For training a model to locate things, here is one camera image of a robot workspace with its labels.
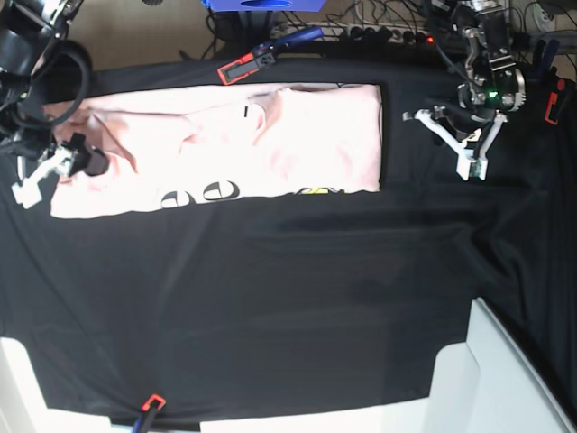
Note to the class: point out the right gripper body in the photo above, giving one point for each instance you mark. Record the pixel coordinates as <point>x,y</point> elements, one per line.
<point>23,141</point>

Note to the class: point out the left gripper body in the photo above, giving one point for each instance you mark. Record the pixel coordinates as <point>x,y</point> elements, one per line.
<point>480,98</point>

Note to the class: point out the light pink T-shirt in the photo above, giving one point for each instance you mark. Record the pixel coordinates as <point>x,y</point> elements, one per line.
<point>200,145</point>

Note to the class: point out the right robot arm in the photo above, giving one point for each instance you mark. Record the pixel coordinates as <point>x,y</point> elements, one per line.
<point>33,37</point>

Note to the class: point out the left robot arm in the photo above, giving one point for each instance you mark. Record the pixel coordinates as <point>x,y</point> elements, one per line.
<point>483,26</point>

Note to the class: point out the orange clamp at right edge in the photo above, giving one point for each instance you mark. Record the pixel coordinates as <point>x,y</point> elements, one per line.
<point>555,102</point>

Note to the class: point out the white power strip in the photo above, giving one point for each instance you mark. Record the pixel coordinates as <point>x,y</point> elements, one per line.
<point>387,33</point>

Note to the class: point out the black table cloth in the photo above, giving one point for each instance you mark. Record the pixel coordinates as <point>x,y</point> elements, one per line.
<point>303,303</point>

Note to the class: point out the blue clamp at front edge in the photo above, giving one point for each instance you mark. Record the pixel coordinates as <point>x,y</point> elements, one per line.
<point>149,412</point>

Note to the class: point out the blue clamp handle right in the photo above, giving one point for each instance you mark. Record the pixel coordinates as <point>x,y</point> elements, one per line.
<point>543,57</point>

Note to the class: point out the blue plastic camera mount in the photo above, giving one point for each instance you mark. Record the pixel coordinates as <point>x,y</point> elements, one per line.
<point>263,5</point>

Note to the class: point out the orange black clamp, blue handles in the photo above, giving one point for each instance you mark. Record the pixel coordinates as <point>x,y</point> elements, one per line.
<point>264,55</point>

